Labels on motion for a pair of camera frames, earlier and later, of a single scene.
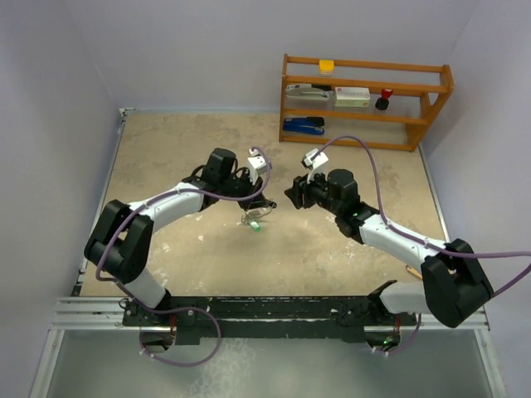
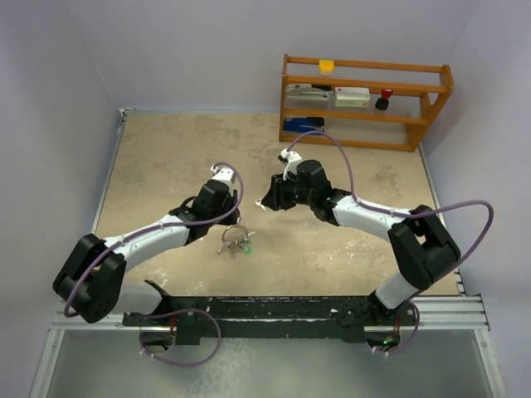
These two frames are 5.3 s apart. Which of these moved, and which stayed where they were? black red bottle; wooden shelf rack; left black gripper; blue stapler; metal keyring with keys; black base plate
Moved: metal keyring with keys; left black gripper
Stayed: black red bottle; blue stapler; black base plate; wooden shelf rack
